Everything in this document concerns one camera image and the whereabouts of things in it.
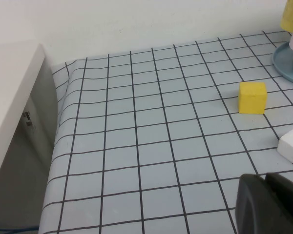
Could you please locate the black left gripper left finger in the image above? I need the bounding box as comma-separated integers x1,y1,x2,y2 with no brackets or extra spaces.
235,174,293,234

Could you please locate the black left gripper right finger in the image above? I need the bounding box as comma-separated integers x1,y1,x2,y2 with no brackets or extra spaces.
266,172,293,232

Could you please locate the blue floor cable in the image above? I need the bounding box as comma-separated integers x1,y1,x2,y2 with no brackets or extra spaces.
0,225,40,234

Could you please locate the white foam cube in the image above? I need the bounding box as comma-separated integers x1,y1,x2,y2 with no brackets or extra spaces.
277,126,293,168

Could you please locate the white side cabinet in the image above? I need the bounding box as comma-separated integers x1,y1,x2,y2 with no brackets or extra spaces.
0,43,60,231

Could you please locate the blue cup stand with posts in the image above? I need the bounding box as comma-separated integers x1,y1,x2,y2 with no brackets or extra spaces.
272,41,293,87

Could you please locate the yellow foam cube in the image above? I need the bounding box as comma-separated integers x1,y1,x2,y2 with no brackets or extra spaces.
238,81,268,115

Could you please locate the yellow plastic cup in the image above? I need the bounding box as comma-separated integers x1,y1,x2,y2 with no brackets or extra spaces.
280,0,293,34

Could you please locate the grey checked tablecloth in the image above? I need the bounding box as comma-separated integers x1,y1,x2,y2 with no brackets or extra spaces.
39,30,293,234

